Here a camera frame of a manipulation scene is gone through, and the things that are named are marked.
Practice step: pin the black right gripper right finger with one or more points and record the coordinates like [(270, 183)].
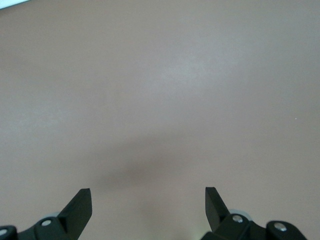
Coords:
[(217, 215)]

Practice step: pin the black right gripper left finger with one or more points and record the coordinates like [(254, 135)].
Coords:
[(75, 217)]

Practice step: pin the brown table cover sheet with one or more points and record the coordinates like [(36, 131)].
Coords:
[(160, 100)]

